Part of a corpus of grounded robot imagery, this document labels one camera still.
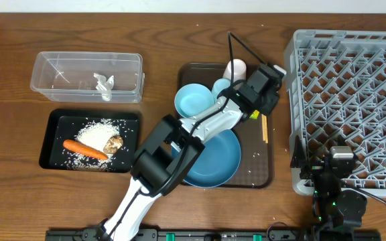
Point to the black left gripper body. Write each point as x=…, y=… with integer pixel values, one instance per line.
x=268, y=102

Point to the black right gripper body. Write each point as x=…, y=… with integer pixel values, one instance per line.
x=322, y=184

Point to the yellow green snack wrapper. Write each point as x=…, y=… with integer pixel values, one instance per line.
x=255, y=114

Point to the light blue plastic bowl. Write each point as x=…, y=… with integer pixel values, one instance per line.
x=192, y=99

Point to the brown food scrap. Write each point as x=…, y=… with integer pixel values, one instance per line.
x=113, y=144

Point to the white napkin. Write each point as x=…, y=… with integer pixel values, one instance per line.
x=104, y=86

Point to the white rice pile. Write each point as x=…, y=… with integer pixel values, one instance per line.
x=95, y=134

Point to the orange carrot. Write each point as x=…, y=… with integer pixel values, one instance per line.
x=82, y=149

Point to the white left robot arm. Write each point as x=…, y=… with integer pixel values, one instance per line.
x=171, y=149

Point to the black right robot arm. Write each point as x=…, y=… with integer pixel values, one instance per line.
x=339, y=211

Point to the grey dishwasher rack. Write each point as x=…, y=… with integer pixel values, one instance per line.
x=336, y=81

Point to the black food waste tray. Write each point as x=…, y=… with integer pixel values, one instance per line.
x=64, y=124

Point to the pink plastic cup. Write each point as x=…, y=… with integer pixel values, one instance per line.
x=235, y=70

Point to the light blue plastic cup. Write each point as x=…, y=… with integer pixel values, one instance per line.
x=219, y=86

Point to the dark brown serving tray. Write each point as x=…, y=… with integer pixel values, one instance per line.
x=256, y=167

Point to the dark blue plate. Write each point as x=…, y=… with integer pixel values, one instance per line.
x=217, y=163

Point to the clear plastic bin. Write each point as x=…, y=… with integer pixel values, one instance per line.
x=68, y=76

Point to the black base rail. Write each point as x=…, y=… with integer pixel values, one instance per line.
x=173, y=235

